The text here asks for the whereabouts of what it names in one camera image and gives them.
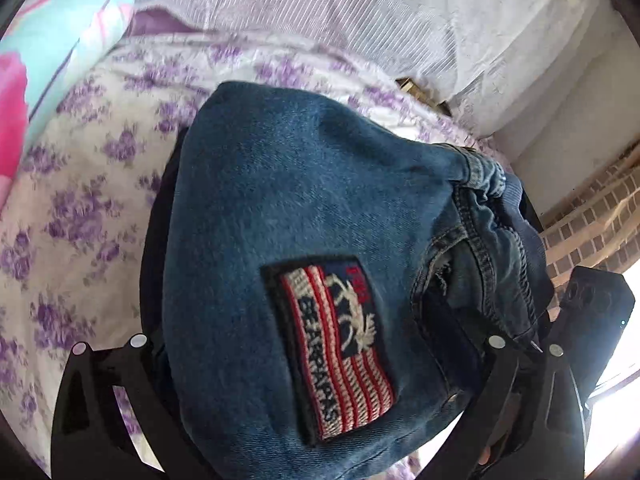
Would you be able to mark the colourful floral pillow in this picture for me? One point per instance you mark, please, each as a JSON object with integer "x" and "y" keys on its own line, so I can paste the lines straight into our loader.
{"x": 55, "y": 60}

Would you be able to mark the purple floral bedsheet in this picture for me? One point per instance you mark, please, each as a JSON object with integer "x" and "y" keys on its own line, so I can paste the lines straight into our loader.
{"x": 85, "y": 220}

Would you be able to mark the dark navy folded pants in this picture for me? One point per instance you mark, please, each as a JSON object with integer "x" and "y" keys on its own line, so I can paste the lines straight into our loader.
{"x": 152, "y": 270}

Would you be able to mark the beige checked curtain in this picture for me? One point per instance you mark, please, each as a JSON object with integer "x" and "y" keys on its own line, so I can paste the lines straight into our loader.
{"x": 590, "y": 225}

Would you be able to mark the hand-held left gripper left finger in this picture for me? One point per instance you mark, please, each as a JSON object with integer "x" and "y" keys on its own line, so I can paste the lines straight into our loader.
{"x": 145, "y": 385}

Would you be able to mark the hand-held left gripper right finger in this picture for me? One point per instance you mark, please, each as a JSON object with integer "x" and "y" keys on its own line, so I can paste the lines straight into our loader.
{"x": 500, "y": 377}

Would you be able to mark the blue denim pants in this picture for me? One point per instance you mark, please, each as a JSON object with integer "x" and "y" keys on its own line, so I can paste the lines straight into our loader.
{"x": 280, "y": 200}

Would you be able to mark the purple cloth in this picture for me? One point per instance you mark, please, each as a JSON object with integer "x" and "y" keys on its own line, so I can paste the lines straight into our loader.
{"x": 160, "y": 22}

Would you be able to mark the white lace drape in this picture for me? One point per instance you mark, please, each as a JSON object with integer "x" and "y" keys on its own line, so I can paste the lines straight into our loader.
{"x": 350, "y": 15}

